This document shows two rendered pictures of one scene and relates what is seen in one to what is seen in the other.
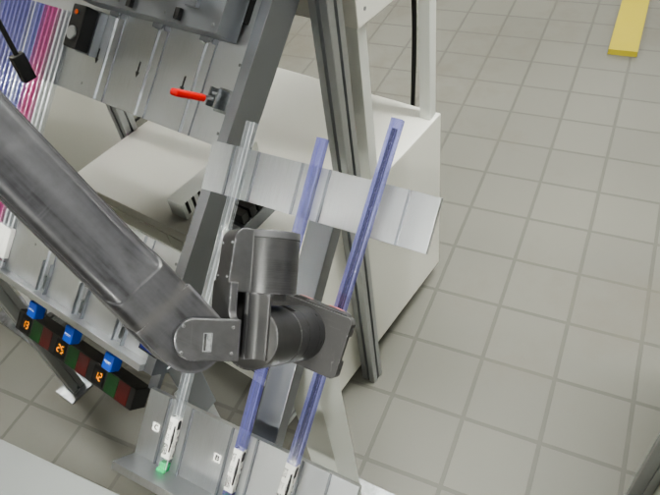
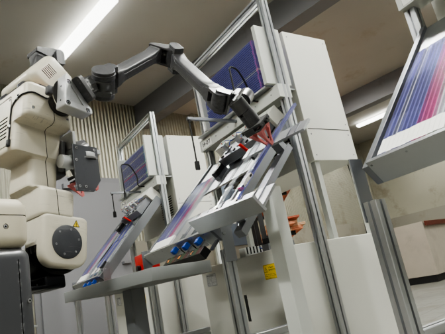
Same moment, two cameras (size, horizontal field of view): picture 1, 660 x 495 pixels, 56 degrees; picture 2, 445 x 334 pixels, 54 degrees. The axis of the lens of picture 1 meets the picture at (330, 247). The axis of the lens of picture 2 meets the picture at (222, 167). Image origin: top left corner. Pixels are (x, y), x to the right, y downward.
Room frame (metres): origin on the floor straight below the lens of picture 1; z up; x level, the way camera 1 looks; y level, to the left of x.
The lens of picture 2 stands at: (-1.06, -0.14, 0.50)
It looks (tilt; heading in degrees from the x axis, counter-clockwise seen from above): 15 degrees up; 13
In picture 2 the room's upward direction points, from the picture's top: 11 degrees counter-clockwise
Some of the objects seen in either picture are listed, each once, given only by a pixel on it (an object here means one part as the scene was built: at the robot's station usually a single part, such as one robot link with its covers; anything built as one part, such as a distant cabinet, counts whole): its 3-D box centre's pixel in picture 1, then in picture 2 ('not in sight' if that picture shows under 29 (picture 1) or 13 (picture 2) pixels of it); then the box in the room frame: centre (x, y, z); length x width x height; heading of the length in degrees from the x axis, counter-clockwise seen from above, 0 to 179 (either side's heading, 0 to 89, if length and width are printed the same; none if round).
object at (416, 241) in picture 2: not in sight; (387, 258); (7.35, -0.87, 0.43); 2.35 x 1.87 x 0.87; 59
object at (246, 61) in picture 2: not in sight; (238, 87); (1.16, 0.18, 1.52); 0.51 x 0.13 x 0.27; 47
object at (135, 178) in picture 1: (276, 232); (299, 312); (1.29, 0.14, 0.31); 0.70 x 0.65 x 0.62; 47
